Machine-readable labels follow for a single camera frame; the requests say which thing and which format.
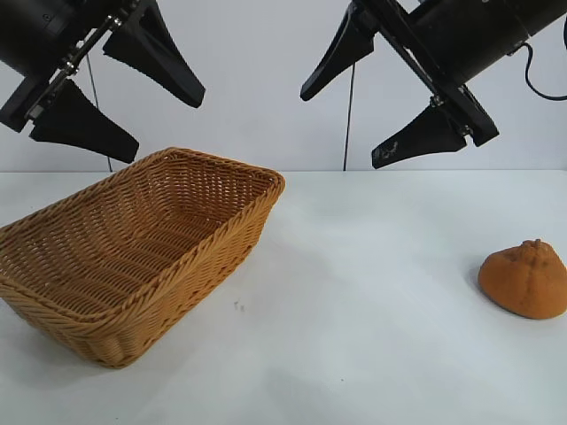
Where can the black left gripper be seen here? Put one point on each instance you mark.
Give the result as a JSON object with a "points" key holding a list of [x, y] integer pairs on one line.
{"points": [[40, 35]]}

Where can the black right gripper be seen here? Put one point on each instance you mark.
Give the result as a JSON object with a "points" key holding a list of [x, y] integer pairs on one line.
{"points": [[465, 35]]}

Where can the tan woven wicker basket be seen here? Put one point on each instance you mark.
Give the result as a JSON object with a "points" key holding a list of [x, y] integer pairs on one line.
{"points": [[133, 248]]}

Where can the wrinkled orange fruit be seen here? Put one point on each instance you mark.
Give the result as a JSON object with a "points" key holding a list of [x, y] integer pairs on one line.
{"points": [[522, 283]]}

